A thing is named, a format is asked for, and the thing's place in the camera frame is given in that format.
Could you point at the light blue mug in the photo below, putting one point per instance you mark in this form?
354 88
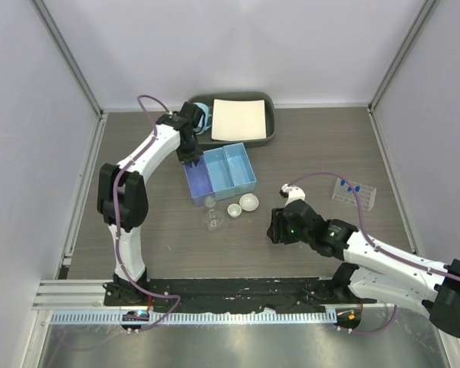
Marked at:
205 122

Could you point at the clear glass beaker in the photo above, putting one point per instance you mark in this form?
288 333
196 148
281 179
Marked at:
213 219

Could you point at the white slotted cable duct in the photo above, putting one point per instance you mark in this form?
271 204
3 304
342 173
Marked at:
129 317

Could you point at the clear glass funnel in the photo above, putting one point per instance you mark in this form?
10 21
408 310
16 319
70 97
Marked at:
198 176

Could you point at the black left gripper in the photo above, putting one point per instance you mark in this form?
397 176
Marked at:
192 157

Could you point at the small white porcelain crucible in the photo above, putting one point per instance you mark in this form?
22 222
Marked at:
234 210

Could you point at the clear acrylic test tube rack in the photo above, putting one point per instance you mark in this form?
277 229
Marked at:
367 194

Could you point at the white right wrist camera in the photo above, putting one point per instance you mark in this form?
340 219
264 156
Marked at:
291 193

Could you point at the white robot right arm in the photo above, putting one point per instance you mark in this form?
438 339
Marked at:
371 269

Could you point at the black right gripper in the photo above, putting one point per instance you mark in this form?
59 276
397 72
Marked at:
277 231

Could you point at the large white porcelain dish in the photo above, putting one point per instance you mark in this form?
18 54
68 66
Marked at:
249 202

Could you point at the white square plate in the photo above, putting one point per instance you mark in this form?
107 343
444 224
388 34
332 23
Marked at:
238 120

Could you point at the dark green plastic tray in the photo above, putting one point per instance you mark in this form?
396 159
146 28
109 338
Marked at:
206 141

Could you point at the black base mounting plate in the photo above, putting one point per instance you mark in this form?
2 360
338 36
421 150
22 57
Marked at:
232 295

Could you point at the clear glass jar with lid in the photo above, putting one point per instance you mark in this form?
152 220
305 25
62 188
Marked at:
209 202

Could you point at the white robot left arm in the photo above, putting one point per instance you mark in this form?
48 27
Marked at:
121 196

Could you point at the blue three-compartment organizer box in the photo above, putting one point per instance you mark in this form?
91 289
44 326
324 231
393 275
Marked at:
229 173

